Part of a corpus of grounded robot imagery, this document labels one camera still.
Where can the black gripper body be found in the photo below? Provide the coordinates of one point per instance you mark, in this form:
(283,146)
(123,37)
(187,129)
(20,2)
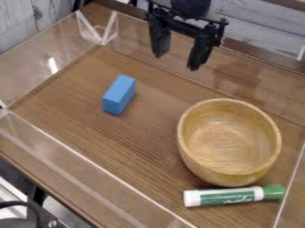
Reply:
(186,10)

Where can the light wooden bowl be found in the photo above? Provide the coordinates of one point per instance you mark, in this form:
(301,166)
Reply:
(228,141)

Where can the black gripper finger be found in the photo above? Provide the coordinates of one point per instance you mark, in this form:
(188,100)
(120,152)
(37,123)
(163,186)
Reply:
(200,51)
(159,37)

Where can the clear acrylic tray wall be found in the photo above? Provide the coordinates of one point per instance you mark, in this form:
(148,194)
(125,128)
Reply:
(111,166)

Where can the black metal stand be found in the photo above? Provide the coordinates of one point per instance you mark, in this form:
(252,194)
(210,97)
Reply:
(10,174)

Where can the blue rectangular block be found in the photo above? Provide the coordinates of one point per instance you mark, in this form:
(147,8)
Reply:
(119,94)

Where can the green and white marker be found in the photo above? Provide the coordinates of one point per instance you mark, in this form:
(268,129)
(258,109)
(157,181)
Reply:
(198,198)

